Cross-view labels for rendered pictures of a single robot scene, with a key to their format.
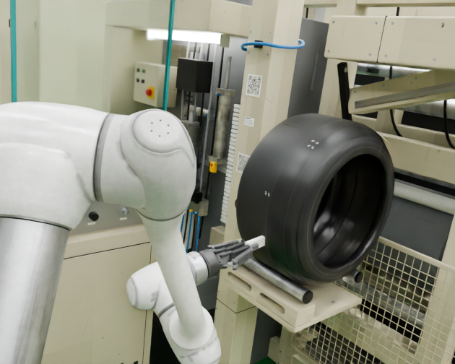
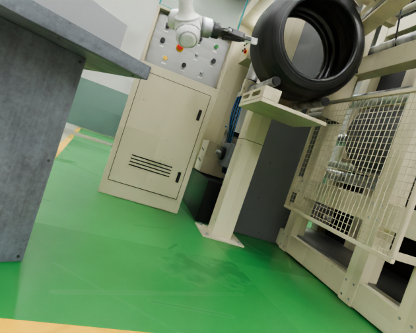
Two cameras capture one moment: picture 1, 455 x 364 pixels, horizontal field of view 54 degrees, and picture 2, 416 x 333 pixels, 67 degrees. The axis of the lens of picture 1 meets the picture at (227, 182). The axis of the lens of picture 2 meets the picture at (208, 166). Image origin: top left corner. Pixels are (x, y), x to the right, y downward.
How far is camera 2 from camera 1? 1.43 m
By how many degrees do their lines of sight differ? 31
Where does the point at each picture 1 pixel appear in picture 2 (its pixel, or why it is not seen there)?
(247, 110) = not seen: hidden behind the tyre
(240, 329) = (245, 154)
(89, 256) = (173, 82)
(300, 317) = (267, 90)
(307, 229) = (280, 24)
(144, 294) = (173, 12)
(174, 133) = not seen: outside the picture
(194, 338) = (183, 12)
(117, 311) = (178, 128)
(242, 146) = not seen: hidden behind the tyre
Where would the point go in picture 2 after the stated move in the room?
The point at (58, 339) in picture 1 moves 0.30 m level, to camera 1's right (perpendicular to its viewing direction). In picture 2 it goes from (142, 123) to (178, 135)
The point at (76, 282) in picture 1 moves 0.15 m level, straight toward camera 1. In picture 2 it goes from (162, 94) to (154, 88)
